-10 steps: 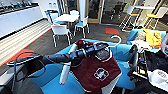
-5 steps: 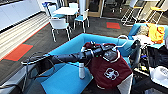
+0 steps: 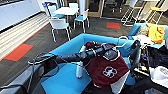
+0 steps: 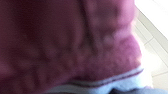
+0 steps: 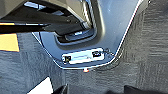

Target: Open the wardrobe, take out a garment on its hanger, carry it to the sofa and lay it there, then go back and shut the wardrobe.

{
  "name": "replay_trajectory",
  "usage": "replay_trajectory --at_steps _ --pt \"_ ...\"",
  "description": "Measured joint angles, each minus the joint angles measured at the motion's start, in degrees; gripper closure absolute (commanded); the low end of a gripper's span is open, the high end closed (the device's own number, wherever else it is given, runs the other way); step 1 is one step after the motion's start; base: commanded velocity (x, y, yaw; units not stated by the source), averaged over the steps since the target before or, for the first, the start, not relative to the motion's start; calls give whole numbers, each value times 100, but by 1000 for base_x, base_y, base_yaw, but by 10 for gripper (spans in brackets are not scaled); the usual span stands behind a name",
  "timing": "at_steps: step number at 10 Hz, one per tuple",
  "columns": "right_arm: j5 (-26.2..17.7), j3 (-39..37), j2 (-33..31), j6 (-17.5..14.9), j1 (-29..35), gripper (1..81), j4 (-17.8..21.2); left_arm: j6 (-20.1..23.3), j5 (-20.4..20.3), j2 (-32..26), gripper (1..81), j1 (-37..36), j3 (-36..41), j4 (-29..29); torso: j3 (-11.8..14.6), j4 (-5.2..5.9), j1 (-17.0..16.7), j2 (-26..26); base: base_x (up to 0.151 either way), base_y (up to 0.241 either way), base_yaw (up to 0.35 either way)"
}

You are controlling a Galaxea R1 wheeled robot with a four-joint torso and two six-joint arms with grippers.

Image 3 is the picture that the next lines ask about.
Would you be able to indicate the maroon white varsity jacket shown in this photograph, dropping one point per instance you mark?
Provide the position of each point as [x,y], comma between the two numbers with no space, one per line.
[106,70]

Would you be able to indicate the small blue sofa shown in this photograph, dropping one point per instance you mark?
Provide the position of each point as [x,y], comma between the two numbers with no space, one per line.
[138,28]

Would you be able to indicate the white chair blue seat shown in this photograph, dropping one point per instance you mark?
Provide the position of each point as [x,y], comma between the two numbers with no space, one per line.
[82,18]
[52,10]

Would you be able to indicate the white high stool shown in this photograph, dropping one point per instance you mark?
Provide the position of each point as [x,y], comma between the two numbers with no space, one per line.
[130,10]

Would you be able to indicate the large blue sofa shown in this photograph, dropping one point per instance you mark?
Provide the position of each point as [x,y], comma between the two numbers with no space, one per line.
[63,81]

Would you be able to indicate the orange cloth item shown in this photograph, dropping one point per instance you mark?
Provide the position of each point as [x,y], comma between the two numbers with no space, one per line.
[156,33]

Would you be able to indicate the white square table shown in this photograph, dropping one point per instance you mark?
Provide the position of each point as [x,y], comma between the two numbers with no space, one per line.
[66,10]

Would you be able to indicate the white round item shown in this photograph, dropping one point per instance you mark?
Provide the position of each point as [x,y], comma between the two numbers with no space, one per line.
[160,75]

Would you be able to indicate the yellow high stool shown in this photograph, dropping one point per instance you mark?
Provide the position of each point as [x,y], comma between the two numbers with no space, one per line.
[156,11]

